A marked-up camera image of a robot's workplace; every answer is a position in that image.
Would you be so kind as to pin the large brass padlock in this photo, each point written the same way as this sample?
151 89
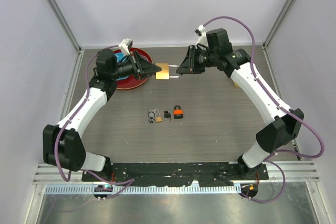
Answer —
167 71

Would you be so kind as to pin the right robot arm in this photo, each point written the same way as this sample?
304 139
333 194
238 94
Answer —
282 123

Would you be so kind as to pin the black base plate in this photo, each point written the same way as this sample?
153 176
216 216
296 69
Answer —
207 174

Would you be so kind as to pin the orange black padlock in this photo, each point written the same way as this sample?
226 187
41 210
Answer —
178 112

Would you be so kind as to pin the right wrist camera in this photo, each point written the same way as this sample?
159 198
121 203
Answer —
202 38

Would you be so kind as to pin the red round tray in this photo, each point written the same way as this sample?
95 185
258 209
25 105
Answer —
131 82

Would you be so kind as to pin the small brass padlock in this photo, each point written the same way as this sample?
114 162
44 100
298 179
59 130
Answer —
158 118

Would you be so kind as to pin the blue dotted plate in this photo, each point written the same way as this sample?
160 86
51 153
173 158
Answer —
120 58

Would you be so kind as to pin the panda keychain with keys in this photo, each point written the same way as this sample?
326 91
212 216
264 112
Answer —
151 116

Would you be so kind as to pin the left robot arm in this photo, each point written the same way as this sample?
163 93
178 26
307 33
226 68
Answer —
62 143

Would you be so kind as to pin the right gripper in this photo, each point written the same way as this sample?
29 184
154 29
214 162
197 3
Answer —
189 65

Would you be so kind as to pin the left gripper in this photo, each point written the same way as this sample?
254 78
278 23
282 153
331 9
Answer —
142 66

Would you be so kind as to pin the black keys of orange padlock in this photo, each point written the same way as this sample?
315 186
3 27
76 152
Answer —
167 115

